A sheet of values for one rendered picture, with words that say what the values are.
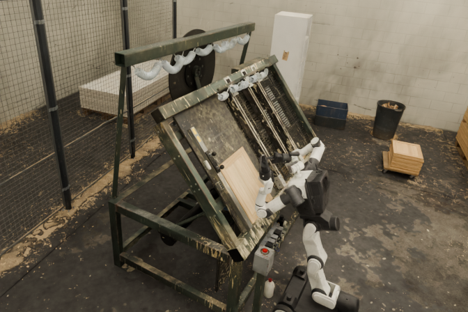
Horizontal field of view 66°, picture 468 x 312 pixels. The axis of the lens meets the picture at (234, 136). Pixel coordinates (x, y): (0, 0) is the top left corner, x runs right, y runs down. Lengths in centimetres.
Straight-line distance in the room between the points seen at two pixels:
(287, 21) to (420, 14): 266
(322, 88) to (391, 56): 150
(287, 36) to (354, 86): 222
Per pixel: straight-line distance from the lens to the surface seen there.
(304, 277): 374
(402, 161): 607
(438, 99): 841
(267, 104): 391
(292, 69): 678
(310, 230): 308
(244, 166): 324
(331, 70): 814
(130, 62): 280
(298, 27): 663
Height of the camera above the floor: 286
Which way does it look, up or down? 26 degrees down
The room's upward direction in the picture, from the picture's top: 5 degrees clockwise
